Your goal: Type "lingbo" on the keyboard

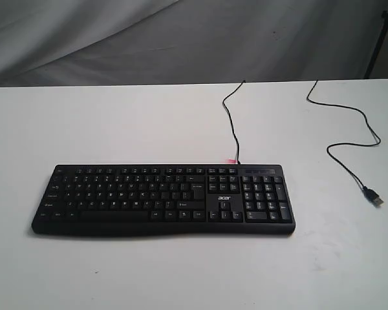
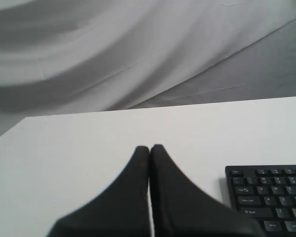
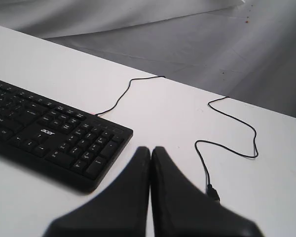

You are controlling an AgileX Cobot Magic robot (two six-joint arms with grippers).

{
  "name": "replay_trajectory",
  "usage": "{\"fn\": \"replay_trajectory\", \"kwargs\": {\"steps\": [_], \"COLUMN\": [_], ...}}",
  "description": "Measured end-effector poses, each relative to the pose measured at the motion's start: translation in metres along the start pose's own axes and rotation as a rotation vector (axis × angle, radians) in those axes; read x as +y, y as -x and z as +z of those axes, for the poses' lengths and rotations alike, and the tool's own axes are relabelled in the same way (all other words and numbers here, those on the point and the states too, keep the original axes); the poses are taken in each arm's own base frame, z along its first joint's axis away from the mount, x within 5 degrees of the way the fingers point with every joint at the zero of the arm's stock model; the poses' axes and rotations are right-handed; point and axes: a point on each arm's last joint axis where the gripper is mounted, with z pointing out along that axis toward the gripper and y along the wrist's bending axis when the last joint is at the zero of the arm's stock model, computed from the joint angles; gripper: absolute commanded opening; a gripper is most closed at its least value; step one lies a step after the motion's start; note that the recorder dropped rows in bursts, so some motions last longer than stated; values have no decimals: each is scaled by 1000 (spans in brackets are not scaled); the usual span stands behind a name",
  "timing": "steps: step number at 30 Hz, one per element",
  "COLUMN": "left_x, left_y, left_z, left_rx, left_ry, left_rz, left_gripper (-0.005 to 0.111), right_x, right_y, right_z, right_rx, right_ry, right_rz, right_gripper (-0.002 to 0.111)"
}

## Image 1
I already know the grey backdrop cloth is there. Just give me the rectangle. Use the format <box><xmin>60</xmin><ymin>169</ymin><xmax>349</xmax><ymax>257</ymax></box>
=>
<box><xmin>0</xmin><ymin>1</ymin><xmax>388</xmax><ymax>87</ymax></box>

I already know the small red tag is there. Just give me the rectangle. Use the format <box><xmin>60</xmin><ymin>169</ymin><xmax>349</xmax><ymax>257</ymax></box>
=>
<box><xmin>224</xmin><ymin>158</ymin><xmax>238</xmax><ymax>165</ymax></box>

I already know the black USB cable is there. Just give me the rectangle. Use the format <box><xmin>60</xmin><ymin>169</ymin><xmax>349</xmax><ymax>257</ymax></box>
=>
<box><xmin>222</xmin><ymin>79</ymin><xmax>385</xmax><ymax>209</ymax></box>

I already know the black acer keyboard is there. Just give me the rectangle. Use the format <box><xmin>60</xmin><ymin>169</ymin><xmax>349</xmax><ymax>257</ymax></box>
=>
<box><xmin>32</xmin><ymin>164</ymin><xmax>296</xmax><ymax>237</ymax></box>

